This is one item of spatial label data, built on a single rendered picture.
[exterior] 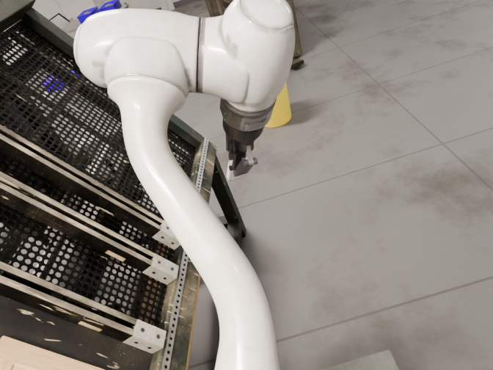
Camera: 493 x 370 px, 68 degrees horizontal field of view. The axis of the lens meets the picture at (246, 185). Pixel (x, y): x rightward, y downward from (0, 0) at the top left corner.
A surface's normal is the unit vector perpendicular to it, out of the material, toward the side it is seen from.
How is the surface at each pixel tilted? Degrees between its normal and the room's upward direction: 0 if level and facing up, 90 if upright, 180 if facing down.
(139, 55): 48
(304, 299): 0
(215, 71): 90
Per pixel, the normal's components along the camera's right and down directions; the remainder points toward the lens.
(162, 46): 0.19, -0.04
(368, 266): -0.26, -0.72
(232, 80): -0.11, 0.84
